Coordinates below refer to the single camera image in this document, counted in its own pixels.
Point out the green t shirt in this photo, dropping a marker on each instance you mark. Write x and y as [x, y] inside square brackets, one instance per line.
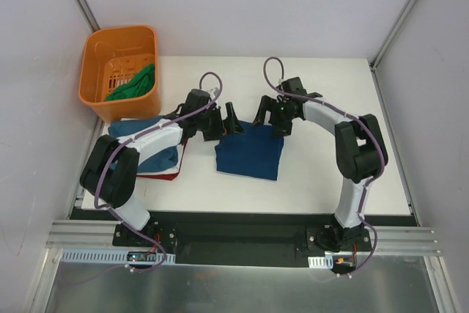
[138, 86]

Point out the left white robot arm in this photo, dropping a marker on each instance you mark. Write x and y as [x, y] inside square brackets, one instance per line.
[111, 169]

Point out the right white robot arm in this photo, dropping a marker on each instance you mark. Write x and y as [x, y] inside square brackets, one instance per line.
[360, 153]

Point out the right slotted cable duct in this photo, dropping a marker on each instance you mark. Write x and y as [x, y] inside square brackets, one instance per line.
[325, 262]

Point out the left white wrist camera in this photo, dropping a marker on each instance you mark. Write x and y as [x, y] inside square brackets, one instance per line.
[213, 92]

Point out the orange plastic basket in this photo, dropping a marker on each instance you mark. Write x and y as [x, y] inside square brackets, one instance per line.
[112, 57]

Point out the folded white t shirt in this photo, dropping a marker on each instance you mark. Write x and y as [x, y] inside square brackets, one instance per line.
[165, 165]

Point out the folded light blue t shirt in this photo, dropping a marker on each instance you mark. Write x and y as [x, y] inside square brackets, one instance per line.
[130, 126]

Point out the folded red t shirt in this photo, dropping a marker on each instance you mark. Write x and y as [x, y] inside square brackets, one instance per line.
[171, 173]

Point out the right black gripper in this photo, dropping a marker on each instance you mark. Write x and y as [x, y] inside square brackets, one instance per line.
[273, 116]

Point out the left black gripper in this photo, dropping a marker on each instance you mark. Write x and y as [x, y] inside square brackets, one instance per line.
[218, 122]

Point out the aluminium rail frame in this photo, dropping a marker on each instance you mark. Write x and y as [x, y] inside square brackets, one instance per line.
[407, 241]

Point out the slotted cable duct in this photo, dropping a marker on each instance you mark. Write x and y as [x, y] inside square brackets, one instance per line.
[99, 256]
[325, 262]

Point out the dark blue t shirt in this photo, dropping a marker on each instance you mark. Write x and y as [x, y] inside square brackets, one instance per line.
[255, 153]

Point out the left slotted cable duct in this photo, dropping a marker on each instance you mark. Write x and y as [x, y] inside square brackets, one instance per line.
[99, 256]

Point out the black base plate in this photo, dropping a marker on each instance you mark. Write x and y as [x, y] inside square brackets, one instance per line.
[240, 239]

